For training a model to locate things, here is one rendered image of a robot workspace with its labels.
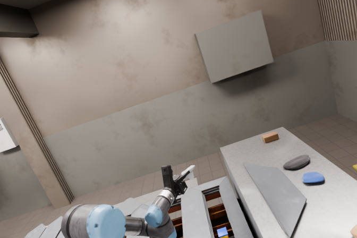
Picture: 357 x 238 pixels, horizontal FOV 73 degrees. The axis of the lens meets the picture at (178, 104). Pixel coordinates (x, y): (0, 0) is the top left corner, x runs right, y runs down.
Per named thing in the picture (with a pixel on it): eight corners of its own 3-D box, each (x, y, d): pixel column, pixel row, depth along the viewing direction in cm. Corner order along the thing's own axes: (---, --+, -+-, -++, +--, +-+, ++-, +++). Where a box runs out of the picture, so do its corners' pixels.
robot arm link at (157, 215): (147, 229, 101) (139, 212, 99) (159, 210, 111) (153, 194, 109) (162, 230, 97) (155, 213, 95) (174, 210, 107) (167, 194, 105)
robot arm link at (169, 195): (153, 195, 109) (167, 194, 105) (158, 189, 113) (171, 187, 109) (160, 209, 110) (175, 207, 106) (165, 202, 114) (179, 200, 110)
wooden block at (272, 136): (265, 143, 201) (263, 138, 199) (262, 140, 206) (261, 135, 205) (279, 138, 200) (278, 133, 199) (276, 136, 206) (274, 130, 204)
